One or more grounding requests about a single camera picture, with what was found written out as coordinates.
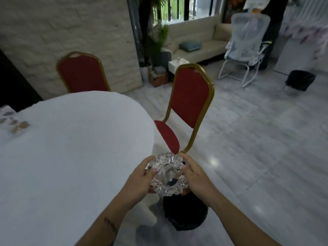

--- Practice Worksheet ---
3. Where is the person's right hand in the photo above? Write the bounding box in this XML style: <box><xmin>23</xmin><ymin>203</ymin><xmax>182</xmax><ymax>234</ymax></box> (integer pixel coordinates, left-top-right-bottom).
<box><xmin>179</xmin><ymin>153</ymin><xmax>217</xmax><ymax>203</ymax></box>

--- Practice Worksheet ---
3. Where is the person's left hand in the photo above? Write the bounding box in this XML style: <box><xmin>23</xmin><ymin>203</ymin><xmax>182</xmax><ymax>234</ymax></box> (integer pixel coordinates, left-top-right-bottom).
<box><xmin>122</xmin><ymin>156</ymin><xmax>157</xmax><ymax>206</ymax></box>

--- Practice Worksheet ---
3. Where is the clear crystal glass ashtray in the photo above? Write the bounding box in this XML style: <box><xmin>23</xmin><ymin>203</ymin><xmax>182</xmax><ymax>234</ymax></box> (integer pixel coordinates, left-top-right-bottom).
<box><xmin>146</xmin><ymin>152</ymin><xmax>189</xmax><ymax>196</ymax></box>

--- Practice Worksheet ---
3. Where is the person's right forearm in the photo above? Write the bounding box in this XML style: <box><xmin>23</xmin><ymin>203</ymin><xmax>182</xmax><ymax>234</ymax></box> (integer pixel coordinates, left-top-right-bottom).
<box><xmin>205</xmin><ymin>188</ymin><xmax>281</xmax><ymax>246</ymax></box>

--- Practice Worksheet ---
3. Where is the person's left forearm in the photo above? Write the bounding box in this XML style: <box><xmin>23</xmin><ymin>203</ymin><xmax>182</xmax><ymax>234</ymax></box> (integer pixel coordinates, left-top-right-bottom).
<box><xmin>77</xmin><ymin>196</ymin><xmax>134</xmax><ymax>246</ymax></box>

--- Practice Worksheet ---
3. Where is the black trash bin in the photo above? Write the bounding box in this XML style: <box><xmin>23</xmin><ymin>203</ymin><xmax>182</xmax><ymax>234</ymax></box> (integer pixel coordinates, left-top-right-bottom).
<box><xmin>285</xmin><ymin>70</ymin><xmax>316</xmax><ymax>92</ymax></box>
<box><xmin>163</xmin><ymin>191</ymin><xmax>208</xmax><ymax>231</ymax></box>

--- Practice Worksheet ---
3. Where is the red gold-framed banquet chair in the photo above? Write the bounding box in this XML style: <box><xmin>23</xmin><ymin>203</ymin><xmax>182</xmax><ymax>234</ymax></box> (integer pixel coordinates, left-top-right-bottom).
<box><xmin>154</xmin><ymin>64</ymin><xmax>215</xmax><ymax>154</ymax></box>
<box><xmin>56</xmin><ymin>51</ymin><xmax>111</xmax><ymax>94</ymax></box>

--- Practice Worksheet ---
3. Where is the white tablecloth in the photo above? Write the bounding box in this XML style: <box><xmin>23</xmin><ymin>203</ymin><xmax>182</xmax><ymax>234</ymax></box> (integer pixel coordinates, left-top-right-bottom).
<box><xmin>0</xmin><ymin>91</ymin><xmax>158</xmax><ymax>246</ymax></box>

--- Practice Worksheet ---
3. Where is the brown cardboard box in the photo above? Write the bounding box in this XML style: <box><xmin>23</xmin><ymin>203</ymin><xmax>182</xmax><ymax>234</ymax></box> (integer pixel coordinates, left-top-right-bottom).
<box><xmin>148</xmin><ymin>66</ymin><xmax>169</xmax><ymax>87</ymax></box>

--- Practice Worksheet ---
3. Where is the small white side table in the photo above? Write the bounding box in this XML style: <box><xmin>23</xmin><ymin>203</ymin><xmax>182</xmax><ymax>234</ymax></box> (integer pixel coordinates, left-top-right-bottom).
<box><xmin>168</xmin><ymin>58</ymin><xmax>190</xmax><ymax>74</ymax></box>

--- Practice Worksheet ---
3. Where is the blue cushion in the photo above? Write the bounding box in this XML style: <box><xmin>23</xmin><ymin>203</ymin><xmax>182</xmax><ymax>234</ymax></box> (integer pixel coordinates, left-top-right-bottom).
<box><xmin>179</xmin><ymin>41</ymin><xmax>203</xmax><ymax>52</ymax></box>

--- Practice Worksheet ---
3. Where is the cream sofa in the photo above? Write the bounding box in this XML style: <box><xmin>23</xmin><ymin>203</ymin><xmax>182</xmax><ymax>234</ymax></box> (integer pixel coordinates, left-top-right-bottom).
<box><xmin>164</xmin><ymin>15</ymin><xmax>234</xmax><ymax>64</ymax></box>

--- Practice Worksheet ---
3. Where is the green potted plant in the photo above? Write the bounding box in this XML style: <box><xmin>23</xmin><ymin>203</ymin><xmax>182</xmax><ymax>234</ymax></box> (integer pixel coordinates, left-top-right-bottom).
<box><xmin>147</xmin><ymin>0</ymin><xmax>171</xmax><ymax>67</ymax></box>

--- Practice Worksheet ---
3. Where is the white mesh office chair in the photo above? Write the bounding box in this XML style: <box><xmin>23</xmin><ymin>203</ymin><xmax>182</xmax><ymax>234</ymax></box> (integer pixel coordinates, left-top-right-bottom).
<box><xmin>218</xmin><ymin>8</ymin><xmax>271</xmax><ymax>88</ymax></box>

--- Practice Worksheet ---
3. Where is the plate of snacks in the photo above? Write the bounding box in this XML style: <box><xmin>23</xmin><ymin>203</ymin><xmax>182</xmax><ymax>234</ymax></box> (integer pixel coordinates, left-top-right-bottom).
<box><xmin>0</xmin><ymin>105</ymin><xmax>31</xmax><ymax>134</ymax></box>

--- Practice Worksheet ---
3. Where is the grey leaning board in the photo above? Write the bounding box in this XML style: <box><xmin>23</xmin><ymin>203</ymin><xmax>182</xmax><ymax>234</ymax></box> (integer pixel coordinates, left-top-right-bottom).
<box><xmin>273</xmin><ymin>38</ymin><xmax>324</xmax><ymax>75</ymax></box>

